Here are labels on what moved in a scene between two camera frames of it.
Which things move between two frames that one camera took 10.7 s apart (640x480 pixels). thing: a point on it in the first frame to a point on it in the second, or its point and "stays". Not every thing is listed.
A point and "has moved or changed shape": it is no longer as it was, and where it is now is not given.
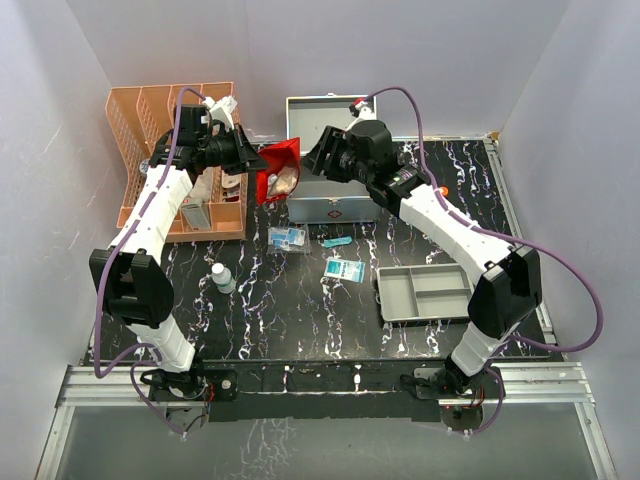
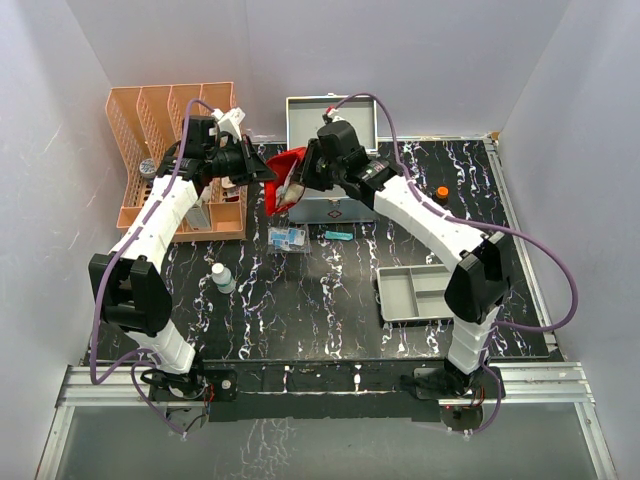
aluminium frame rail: x=114 y=387 stays
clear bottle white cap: x=222 y=277 stays
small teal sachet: x=332 y=242 has moved or changed shape
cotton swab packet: x=283 y=182 to x=289 y=193
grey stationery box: x=196 y=214 stays
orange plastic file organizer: x=216 y=208 stays
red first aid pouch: x=286 y=153 to x=281 y=165
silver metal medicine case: x=322 y=199 stays
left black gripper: x=246 y=154 stays
